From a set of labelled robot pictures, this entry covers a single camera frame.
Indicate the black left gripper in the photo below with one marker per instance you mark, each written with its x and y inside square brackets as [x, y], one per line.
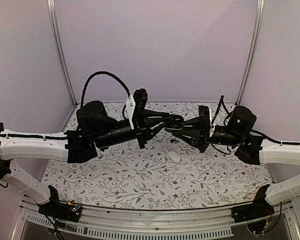
[149, 133]

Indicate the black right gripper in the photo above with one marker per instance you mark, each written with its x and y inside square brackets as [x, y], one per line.
[200, 142]

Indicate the black earbuds charging case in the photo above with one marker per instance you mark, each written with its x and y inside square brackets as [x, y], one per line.
[176, 123]

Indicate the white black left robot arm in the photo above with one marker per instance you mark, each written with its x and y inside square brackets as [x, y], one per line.
[96, 130]

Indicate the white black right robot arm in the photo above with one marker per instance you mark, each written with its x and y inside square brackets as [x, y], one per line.
[252, 147]

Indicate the white earbuds charging case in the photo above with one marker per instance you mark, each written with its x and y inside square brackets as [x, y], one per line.
[174, 157]

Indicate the floral patterned table mat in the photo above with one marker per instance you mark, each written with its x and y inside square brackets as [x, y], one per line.
[127, 177]

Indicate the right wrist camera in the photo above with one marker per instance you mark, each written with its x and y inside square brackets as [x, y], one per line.
[207, 126]

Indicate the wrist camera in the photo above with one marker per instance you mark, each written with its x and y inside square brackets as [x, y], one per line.
[134, 106]
[207, 126]

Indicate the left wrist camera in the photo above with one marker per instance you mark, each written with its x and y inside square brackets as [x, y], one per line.
[134, 106]

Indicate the front aluminium frame rail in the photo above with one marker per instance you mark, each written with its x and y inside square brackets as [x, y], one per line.
[212, 223]

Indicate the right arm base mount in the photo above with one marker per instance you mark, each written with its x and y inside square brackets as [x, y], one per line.
[259, 208]

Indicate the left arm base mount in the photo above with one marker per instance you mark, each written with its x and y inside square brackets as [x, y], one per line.
[69, 211]

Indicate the right aluminium corner post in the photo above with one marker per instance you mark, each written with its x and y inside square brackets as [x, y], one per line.
[257, 25]

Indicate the aluminium corner post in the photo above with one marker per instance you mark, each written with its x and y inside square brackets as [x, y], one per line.
[52, 13]
[257, 25]

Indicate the left aluminium corner post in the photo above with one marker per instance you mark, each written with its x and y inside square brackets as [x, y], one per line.
[52, 13]

